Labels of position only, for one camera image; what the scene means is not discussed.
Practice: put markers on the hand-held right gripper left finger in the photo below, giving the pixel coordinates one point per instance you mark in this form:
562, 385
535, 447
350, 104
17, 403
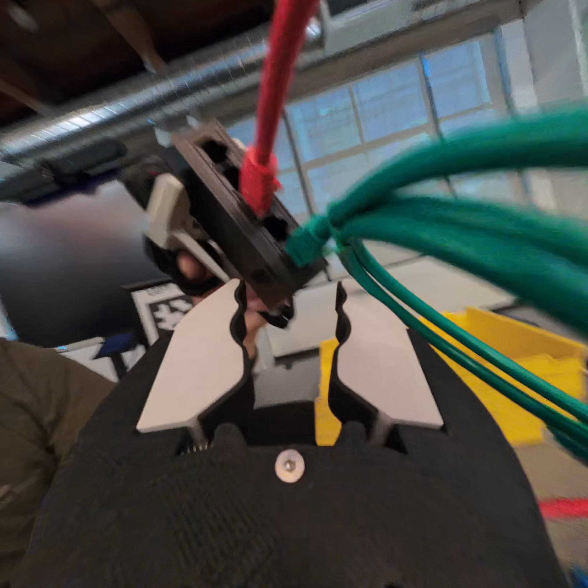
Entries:
197, 367

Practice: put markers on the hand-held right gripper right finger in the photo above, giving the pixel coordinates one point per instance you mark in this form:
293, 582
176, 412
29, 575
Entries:
386, 367

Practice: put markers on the black network switch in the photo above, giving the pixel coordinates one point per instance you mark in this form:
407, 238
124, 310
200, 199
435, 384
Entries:
239, 220

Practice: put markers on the yellow plastic bin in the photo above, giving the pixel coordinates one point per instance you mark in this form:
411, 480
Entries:
505, 358

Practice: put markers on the person's olive sleeve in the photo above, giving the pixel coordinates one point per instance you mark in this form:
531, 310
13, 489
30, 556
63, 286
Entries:
36, 413

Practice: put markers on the large paned window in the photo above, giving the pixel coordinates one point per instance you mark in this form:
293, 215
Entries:
390, 105

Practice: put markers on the silver round air duct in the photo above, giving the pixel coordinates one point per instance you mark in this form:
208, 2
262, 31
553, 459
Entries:
138, 101

